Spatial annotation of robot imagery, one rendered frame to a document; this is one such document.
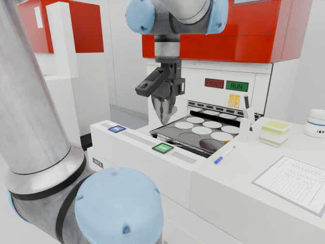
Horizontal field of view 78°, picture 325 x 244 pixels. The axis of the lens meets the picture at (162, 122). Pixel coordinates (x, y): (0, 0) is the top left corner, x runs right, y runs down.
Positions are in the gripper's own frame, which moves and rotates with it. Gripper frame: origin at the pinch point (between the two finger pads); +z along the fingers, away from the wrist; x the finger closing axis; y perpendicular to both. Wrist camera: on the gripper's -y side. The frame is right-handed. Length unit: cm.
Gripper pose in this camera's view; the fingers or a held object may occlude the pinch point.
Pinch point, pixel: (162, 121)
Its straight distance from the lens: 65.9
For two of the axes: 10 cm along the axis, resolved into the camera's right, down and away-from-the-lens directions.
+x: -7.6, -2.3, 6.1
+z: 0.0, 9.4, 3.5
